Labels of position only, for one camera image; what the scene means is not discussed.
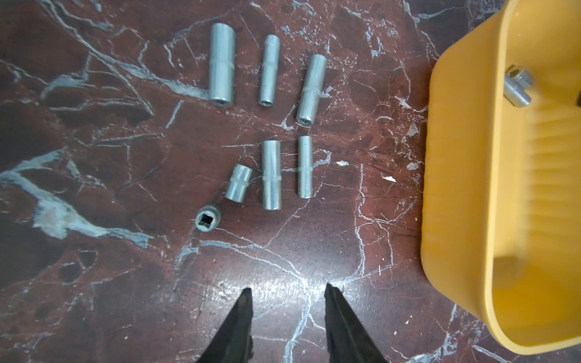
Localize small silver socket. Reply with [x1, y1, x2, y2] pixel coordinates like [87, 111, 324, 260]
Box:
[503, 65, 535, 108]

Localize short silver socket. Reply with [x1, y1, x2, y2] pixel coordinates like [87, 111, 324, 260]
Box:
[195, 204, 222, 232]

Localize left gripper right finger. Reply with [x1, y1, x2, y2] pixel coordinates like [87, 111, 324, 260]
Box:
[325, 283, 387, 362]

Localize yellow plastic storage box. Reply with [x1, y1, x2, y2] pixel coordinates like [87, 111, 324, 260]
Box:
[421, 1, 580, 355]

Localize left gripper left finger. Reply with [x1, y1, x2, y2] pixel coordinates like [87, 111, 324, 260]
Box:
[198, 287, 254, 363]

